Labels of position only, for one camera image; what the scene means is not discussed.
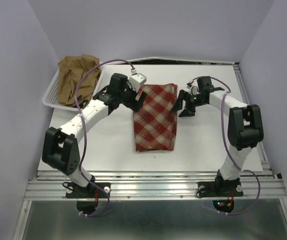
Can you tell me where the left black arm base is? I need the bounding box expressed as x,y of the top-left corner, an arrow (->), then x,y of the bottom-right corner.
62,181 -> 111,199

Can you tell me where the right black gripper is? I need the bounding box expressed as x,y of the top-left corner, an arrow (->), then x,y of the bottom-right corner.
170,89 -> 207,118

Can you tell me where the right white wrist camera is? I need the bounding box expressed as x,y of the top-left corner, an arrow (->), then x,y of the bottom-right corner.
186,80 -> 200,96

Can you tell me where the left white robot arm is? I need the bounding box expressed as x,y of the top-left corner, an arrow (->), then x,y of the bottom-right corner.
41,73 -> 147,197

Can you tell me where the aluminium frame rail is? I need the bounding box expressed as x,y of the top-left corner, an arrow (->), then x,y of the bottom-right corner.
13,62 -> 287,240

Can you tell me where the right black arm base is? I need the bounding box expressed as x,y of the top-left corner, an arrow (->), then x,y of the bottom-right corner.
196,171 -> 244,198

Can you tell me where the purple cable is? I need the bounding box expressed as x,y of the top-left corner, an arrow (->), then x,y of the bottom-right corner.
73,59 -> 137,218
187,76 -> 261,216

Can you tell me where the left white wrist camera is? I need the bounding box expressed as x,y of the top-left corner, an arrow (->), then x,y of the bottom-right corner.
128,69 -> 147,93

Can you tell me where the brown skirt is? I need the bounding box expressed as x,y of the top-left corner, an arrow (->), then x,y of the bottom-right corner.
57,54 -> 101,108

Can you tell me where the white plastic basket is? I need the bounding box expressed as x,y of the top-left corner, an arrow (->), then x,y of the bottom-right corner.
41,62 -> 107,112

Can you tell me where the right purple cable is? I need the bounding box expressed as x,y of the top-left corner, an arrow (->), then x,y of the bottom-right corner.
187,76 -> 261,216

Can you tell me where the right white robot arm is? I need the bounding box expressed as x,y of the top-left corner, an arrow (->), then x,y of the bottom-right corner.
170,76 -> 264,195

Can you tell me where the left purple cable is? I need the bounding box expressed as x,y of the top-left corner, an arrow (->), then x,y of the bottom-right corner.
73,59 -> 137,218

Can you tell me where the red plaid skirt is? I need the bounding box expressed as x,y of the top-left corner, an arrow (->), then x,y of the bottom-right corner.
133,83 -> 178,153

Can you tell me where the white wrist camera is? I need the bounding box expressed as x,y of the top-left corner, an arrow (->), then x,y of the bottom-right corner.
128,69 -> 147,93
186,80 -> 200,96

